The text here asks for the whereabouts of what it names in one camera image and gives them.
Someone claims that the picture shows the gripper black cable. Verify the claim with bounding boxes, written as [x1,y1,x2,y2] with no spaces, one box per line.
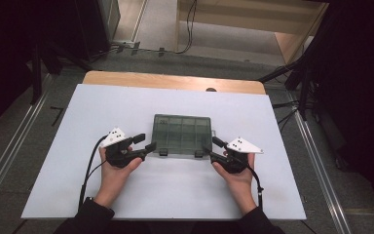
[246,164,265,211]
[77,135,109,213]

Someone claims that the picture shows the dark cabinet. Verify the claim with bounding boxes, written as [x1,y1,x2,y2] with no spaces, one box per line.
[74,0,122,62]

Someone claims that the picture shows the person's right hand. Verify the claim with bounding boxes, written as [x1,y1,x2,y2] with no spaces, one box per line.
[211,149,257,197]

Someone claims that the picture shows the dark curtain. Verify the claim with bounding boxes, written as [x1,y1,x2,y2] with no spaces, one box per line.
[318,0,374,225]
[0,0,79,139]

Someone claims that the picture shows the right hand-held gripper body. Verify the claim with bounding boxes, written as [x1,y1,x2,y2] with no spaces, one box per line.
[208,136,265,175]

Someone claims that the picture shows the light wooden desk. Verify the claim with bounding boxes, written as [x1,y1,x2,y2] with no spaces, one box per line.
[174,0,329,64]

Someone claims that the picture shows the grey transparent compartment box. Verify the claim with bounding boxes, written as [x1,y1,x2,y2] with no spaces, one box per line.
[151,113,216,159]

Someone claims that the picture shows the person's dark clothing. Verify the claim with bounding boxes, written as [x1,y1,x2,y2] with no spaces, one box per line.
[110,219,251,234]

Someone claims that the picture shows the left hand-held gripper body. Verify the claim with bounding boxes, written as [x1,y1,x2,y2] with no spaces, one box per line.
[99,127,148,170]

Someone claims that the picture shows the white board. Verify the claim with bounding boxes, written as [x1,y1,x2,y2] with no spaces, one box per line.
[20,83,307,222]

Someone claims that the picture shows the black floor cables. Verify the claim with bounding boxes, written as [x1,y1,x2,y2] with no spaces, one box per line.
[271,98,301,126]

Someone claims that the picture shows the power strip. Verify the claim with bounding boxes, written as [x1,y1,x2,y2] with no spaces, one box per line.
[111,39,141,50]

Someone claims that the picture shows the black metal stand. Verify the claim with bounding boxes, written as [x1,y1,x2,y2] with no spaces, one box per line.
[28,38,95,105]
[257,19,325,121]

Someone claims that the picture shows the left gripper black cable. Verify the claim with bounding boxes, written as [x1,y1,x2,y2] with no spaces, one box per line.
[77,135,109,213]

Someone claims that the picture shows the hanging black cables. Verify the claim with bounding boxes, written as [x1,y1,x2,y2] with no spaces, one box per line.
[174,0,199,56]

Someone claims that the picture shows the wooden table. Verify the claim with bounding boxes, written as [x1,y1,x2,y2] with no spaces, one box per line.
[82,70,267,96]

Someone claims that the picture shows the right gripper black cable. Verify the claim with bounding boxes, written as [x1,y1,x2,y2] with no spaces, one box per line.
[246,164,265,211]

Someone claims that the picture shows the person's left hand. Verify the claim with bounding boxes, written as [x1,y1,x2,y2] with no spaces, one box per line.
[94,145,144,200]

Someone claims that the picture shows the metal floor rail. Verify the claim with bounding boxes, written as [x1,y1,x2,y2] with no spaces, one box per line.
[286,92,352,234]
[0,72,55,218]

